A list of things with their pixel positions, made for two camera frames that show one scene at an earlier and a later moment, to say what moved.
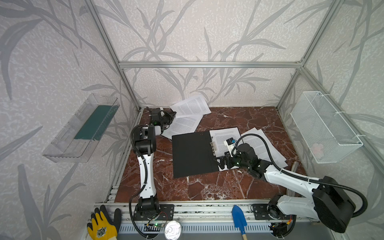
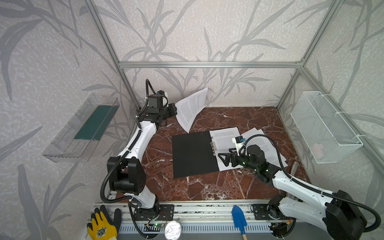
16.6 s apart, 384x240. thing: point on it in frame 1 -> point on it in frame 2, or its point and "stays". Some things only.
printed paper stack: (261, 148) stays
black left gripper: (163, 117) -> (167, 110)
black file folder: (193, 154) stays
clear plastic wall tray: (77, 140) stays
